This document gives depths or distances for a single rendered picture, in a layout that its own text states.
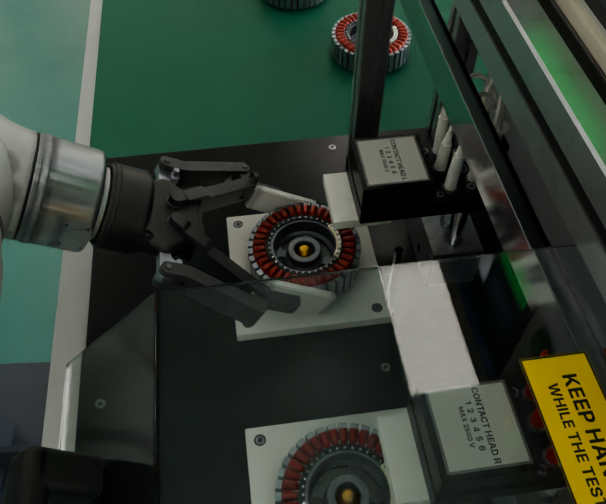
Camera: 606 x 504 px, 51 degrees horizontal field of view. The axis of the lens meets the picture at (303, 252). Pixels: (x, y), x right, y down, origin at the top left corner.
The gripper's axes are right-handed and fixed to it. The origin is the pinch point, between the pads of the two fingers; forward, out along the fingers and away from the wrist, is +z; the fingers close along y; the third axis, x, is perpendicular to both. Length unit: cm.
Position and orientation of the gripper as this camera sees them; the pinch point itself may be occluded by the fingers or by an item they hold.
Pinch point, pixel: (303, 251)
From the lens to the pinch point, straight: 63.7
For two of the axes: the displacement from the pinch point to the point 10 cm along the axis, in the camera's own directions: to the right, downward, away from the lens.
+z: 8.6, 2.0, 4.7
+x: 4.9, -5.8, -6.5
